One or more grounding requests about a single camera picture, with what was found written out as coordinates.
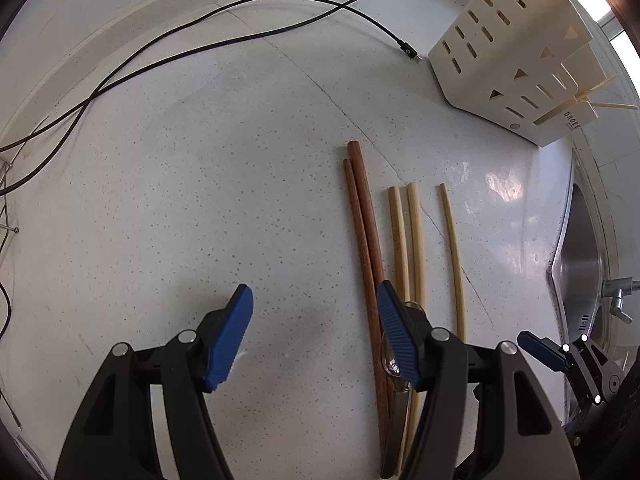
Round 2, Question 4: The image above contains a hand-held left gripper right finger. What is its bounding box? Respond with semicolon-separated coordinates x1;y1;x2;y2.
376;280;581;480

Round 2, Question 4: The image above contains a cream slotted utensil holder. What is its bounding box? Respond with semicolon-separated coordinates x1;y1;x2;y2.
427;0;601;148

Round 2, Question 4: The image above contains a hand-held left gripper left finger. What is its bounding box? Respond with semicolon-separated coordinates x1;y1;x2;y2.
52;282;256;480

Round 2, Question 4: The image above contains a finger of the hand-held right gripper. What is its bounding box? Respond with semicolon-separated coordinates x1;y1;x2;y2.
517;331;626;408

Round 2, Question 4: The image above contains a metal faucet lever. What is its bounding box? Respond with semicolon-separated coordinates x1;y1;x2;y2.
602;277;636;321

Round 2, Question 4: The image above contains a brown wooden chopstick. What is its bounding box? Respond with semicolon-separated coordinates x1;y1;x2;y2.
347;140;396;411
342;157;393;461

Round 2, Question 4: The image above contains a metal wire rack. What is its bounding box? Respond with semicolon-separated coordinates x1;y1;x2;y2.
0;157;21;236

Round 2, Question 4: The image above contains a thin black cable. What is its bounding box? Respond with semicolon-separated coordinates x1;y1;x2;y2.
0;280;12;338

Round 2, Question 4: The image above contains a stainless steel sink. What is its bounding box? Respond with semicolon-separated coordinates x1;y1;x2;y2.
547;150;640;411

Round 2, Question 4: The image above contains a clear grey plastic spoon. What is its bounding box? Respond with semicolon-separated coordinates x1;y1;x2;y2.
379;300;428;479

